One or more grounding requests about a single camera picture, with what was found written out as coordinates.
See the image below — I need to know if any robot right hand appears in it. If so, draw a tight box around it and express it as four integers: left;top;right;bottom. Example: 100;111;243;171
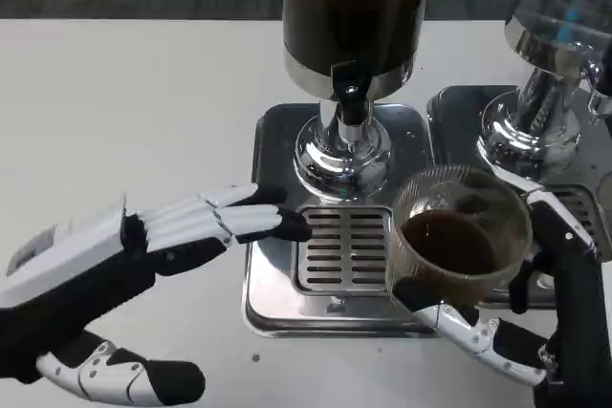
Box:
392;173;612;408

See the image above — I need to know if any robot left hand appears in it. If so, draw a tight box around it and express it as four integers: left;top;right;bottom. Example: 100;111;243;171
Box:
0;182;313;407

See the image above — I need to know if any clear ribbed glass cup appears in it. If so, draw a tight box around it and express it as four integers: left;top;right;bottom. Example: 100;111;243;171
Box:
385;163;535;310

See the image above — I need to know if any steel drip grid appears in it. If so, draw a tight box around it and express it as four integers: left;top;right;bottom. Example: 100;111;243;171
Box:
558;184;612;257
291;205;396;294

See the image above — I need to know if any clear steel drink dispenser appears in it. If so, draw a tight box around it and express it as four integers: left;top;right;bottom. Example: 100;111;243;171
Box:
426;0;612;307

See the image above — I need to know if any chrome dispenser tap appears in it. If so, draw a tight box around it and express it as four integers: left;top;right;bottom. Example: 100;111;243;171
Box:
579;58;612;126

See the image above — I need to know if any black dispenser tap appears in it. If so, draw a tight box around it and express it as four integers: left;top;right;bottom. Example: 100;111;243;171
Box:
332;61;372;140

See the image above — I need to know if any dark drink dispenser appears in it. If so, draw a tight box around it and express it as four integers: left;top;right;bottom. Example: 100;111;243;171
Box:
243;0;447;337

